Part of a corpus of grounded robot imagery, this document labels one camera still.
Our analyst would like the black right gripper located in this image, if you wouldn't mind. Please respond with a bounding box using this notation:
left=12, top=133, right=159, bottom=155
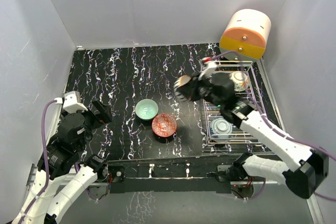
left=176, top=72, right=224, bottom=109

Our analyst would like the floral cream bowl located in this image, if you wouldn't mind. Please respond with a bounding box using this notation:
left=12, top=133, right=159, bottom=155
left=228, top=71, right=249, bottom=92

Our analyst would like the white bowl black striped outside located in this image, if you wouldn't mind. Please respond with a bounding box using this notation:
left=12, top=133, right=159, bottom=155
left=173, top=75, right=191, bottom=101

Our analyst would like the blue white patterned bowl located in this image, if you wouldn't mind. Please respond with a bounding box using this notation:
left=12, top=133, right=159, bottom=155
left=209, top=118, right=233, bottom=140

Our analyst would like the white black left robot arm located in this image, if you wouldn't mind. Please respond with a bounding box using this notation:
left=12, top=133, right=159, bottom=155
left=12, top=95, right=112, bottom=223

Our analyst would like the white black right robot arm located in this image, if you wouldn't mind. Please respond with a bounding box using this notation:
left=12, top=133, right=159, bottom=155
left=174, top=74, right=329, bottom=199

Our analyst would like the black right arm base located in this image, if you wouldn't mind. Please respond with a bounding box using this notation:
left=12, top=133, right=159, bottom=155
left=206, top=164, right=262, bottom=186

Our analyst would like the celadon green bowl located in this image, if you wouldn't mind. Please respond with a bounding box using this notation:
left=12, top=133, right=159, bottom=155
left=135, top=99, right=159, bottom=121

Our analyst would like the black marble table mat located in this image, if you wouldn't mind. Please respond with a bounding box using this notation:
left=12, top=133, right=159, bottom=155
left=66, top=43, right=269, bottom=161

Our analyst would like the round pastel drawer cabinet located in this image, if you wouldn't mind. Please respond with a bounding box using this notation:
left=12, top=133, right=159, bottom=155
left=219, top=9, right=271, bottom=62

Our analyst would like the red patterned bowl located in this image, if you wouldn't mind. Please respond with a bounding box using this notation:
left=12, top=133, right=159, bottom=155
left=152, top=113, right=177, bottom=137

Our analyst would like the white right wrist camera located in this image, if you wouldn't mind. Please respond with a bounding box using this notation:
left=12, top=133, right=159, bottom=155
left=198, top=57, right=217, bottom=80

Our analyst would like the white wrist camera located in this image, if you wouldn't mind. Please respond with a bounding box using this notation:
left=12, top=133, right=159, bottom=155
left=198, top=57, right=217, bottom=80
left=62, top=91, right=88, bottom=113

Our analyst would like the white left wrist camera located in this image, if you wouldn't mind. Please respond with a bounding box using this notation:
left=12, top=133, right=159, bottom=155
left=62, top=91, right=88, bottom=113

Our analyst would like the white wire dish rack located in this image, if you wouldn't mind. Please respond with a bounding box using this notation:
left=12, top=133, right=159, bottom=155
left=203, top=61, right=266, bottom=147

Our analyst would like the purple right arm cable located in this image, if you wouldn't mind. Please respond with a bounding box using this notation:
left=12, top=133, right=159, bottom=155
left=204, top=50, right=336, bottom=204

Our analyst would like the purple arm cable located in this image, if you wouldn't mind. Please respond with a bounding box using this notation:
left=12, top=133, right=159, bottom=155
left=10, top=98, right=64, bottom=222
left=204, top=50, right=336, bottom=204

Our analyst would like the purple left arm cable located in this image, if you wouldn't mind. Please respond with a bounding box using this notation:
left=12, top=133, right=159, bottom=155
left=10, top=98, right=64, bottom=222

